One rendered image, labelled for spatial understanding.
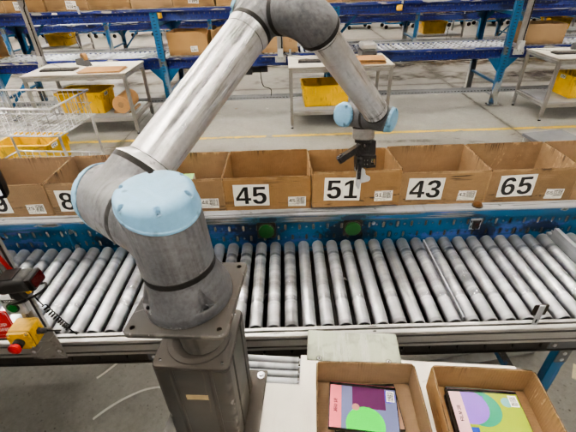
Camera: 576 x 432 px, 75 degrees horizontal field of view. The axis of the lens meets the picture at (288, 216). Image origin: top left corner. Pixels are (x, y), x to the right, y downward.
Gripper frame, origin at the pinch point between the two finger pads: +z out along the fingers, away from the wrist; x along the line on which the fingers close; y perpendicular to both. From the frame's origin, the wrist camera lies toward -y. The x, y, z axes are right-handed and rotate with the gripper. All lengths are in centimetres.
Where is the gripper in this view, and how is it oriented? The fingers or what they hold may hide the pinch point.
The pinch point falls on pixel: (356, 185)
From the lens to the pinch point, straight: 168.0
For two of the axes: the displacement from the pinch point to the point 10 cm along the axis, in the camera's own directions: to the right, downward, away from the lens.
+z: 0.3, 9.4, 3.5
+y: 10.0, -0.3, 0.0
